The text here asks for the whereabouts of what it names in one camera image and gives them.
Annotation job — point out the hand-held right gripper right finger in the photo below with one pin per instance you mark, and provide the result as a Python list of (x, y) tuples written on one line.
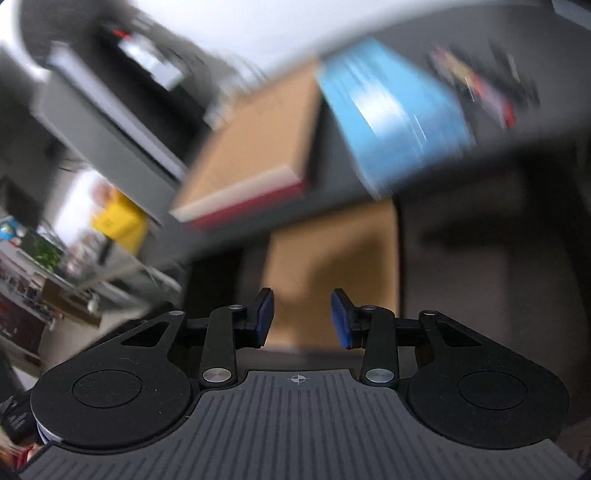
[(341, 318)]

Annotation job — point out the black power strip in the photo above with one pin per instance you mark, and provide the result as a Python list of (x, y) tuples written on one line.
[(111, 46)]

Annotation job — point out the grey monitor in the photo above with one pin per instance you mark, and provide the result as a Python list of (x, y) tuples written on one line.
[(92, 120)]

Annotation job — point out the dark wooden desk cabinet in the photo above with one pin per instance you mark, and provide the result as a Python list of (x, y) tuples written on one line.
[(508, 154)]

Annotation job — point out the blue envelope pack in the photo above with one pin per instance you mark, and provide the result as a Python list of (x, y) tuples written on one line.
[(388, 115)]

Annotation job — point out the tan pen with red tip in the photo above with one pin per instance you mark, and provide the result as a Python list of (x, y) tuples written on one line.
[(485, 92)]

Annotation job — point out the yellow plastic bin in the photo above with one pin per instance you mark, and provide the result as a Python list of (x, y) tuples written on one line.
[(120, 221)]

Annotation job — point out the white charger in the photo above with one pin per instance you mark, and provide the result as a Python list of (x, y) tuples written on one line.
[(136, 48), (154, 64), (171, 77)]

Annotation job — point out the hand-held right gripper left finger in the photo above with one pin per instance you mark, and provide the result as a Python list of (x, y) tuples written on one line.
[(263, 318)]

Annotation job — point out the cluttered goods shelf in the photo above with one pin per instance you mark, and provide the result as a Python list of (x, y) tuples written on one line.
[(23, 286)]

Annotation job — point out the long black pen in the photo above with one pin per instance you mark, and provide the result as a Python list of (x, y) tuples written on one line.
[(508, 69)]

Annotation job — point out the dark red notebook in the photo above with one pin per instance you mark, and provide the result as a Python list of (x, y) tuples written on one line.
[(249, 207)]

